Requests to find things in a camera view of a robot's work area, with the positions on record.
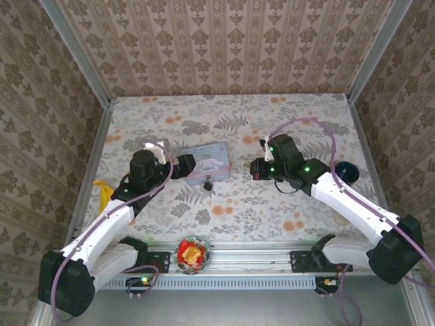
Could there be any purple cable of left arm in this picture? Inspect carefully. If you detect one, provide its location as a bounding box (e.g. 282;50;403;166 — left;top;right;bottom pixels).
50;137;176;322

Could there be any yellow candy wrapper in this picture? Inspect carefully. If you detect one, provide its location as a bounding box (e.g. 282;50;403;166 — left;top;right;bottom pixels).
183;247;203;263

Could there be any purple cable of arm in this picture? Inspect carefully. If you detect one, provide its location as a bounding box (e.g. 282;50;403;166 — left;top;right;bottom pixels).
266;117;435;326
50;137;176;322

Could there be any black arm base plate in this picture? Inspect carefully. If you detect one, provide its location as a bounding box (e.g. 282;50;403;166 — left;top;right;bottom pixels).
118;236;171;274
290;234;353;274

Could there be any aluminium mounting rail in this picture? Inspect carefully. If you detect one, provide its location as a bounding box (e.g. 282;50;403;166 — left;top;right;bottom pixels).
101;240;354;273

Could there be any red candy wrapper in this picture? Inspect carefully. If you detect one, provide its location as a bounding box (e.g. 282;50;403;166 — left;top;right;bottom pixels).
178;238;207;264

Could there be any patterned bowl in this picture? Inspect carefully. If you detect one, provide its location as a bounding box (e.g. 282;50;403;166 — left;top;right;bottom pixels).
173;236;211;276

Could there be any dark blue cup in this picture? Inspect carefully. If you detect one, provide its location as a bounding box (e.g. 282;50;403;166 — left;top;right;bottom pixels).
334;162;360;185

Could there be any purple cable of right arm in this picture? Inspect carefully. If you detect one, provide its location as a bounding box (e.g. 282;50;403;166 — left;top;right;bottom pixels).
266;117;435;326

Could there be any small black controller board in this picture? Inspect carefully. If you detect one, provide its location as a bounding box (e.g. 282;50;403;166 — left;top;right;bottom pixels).
314;276;341;295
124;276;153;295

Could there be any floral patterned tablecloth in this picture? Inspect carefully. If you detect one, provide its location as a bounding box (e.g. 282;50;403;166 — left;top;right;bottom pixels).
80;94;390;244

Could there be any white slotted cable duct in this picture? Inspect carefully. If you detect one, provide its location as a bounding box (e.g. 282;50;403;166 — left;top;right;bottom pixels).
101;274;316;291

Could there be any aluminium frame post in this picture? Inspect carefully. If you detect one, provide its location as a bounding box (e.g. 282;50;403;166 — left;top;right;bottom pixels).
37;0;112;107
346;0;414;103

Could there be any aluminium side rail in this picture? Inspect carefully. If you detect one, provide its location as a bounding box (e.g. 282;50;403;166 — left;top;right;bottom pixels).
64;103;116;246
345;94;402;245

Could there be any yellow banana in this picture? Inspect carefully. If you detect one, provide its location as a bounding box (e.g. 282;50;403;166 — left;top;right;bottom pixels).
92;179;115;213

